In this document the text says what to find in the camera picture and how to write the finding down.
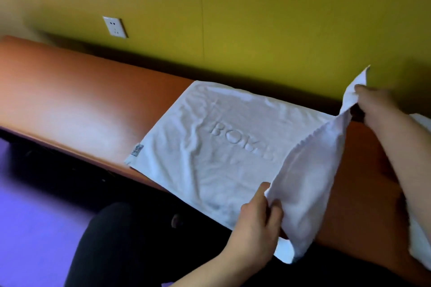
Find person's left hand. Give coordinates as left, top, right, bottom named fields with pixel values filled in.
left=225, top=182, right=284, bottom=271

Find person's right hand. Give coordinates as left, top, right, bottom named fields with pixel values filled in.
left=354, top=84, right=405, bottom=133

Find white embossed towel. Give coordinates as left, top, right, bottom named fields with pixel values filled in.
left=125, top=65, right=371, bottom=264

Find person's left forearm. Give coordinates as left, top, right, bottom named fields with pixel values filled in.
left=170, top=246, right=260, bottom=287

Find person's right forearm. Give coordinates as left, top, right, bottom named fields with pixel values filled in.
left=370, top=112, right=431, bottom=240

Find person's black trousers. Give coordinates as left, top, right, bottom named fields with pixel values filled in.
left=64, top=193, right=408, bottom=287

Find white folded towel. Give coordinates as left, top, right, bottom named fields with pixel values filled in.
left=406, top=113, right=431, bottom=271

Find white wall socket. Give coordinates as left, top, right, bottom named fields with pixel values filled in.
left=102, top=16, right=128, bottom=39

